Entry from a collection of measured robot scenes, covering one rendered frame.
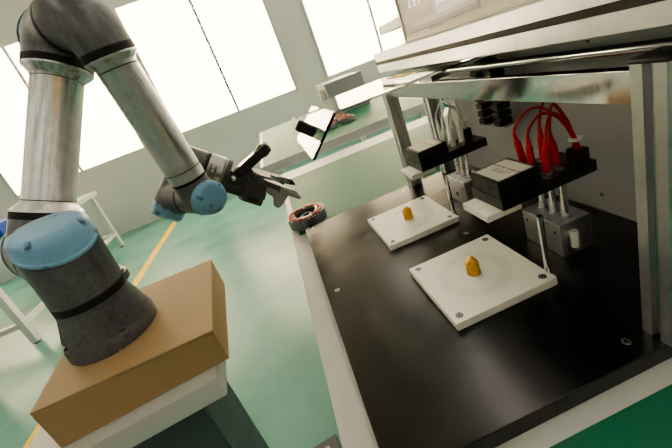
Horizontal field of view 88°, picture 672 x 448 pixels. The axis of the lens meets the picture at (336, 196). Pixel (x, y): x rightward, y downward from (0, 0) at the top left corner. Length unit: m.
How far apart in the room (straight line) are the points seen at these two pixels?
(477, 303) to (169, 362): 0.48
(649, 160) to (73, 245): 0.73
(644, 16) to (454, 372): 0.38
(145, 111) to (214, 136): 4.46
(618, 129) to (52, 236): 0.84
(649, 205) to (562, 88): 0.14
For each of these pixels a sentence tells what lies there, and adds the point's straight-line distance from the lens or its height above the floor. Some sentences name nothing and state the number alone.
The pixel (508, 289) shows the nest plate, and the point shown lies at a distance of 0.54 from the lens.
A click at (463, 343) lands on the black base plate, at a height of 0.77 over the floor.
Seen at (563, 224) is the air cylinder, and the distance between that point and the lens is 0.58.
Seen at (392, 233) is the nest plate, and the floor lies 0.78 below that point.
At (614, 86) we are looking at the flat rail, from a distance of 0.40.
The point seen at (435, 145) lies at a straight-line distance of 0.72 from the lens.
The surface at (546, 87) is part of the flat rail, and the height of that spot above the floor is 1.03.
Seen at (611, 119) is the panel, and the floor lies 0.93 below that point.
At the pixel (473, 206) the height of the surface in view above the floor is 0.88.
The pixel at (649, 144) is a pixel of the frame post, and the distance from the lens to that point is 0.39.
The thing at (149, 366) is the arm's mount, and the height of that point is 0.81.
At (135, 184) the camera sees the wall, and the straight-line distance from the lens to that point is 5.56.
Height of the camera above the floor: 1.13
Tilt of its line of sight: 20 degrees down
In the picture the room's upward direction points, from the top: 21 degrees counter-clockwise
